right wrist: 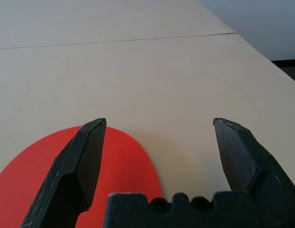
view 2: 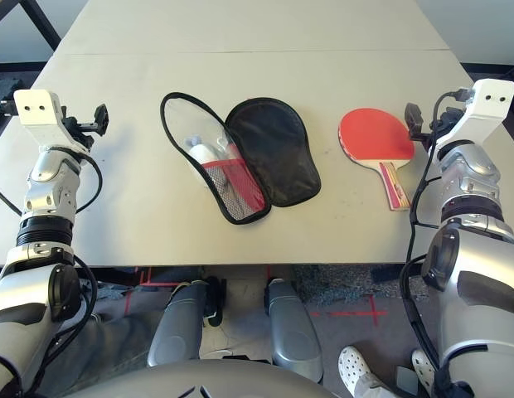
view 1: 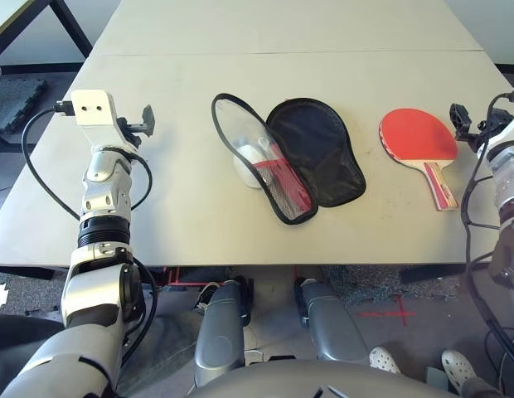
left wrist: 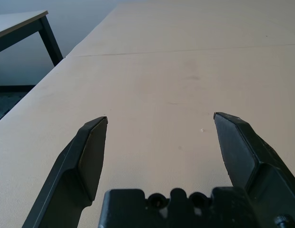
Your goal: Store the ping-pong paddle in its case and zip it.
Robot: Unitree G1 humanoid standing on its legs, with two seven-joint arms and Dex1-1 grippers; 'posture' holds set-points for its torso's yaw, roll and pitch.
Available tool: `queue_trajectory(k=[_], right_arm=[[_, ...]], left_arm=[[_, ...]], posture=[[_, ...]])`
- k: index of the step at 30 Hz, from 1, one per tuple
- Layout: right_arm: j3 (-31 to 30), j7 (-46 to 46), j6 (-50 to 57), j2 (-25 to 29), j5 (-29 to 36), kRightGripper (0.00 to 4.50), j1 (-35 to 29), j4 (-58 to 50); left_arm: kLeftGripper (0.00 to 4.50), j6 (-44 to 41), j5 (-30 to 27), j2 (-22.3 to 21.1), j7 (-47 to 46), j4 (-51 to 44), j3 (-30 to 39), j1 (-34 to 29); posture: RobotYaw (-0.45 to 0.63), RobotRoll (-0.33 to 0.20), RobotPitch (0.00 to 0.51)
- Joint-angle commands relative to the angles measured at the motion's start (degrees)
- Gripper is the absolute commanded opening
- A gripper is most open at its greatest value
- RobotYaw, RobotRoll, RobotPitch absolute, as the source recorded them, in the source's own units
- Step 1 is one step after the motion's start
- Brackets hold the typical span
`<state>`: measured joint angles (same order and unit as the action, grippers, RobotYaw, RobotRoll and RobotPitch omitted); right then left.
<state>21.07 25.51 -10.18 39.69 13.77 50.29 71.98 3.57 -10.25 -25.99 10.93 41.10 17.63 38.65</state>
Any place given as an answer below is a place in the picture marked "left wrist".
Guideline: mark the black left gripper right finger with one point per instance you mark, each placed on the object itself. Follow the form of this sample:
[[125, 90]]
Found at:
[[247, 152]]

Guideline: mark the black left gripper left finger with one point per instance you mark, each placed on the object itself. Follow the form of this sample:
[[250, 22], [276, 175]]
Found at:
[[73, 166]]

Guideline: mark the black foam floor mat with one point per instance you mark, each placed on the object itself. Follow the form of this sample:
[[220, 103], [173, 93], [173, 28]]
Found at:
[[4, 104]]

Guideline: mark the black-framed side table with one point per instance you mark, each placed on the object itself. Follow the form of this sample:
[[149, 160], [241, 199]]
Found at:
[[16, 21]]

